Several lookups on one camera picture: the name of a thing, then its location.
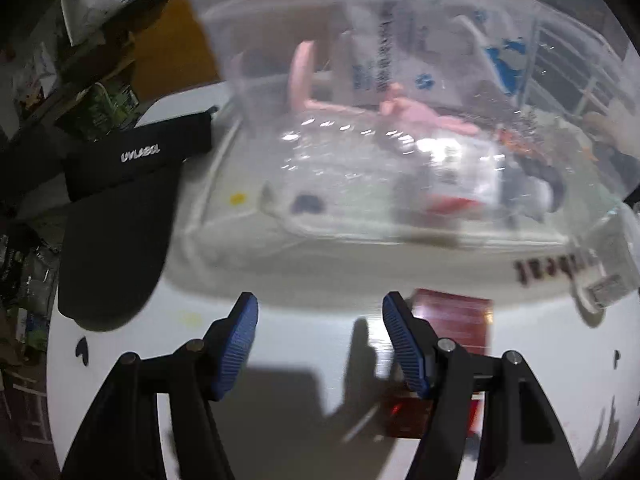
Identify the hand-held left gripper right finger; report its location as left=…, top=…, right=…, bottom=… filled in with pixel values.
left=382, top=292, right=581, bottom=480

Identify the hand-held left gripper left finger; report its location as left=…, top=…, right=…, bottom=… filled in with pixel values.
left=60, top=292, right=259, bottom=480

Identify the dark drawer cabinet white frame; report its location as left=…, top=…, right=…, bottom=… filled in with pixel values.
left=535, top=5, right=636, bottom=126

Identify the red printed packet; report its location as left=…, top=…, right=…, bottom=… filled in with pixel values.
left=495, top=127, right=541, bottom=153

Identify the clear bag with blue print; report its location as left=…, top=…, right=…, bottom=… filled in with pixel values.
left=345, top=0, right=537, bottom=111

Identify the white and red box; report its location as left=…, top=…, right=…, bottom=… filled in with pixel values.
left=427, top=132, right=502, bottom=217

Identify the dark red box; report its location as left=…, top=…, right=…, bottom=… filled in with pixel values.
left=385, top=287, right=496, bottom=441

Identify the clear plastic container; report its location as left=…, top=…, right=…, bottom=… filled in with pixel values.
left=165, top=0, right=640, bottom=313

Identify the black soft item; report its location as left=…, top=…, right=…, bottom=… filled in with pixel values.
left=500, top=157, right=567, bottom=223

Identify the green printed packet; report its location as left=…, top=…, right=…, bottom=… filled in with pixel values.
left=87, top=82, right=142, bottom=136

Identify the black visor cap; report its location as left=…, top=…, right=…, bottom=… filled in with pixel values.
left=57, top=107, right=219, bottom=334

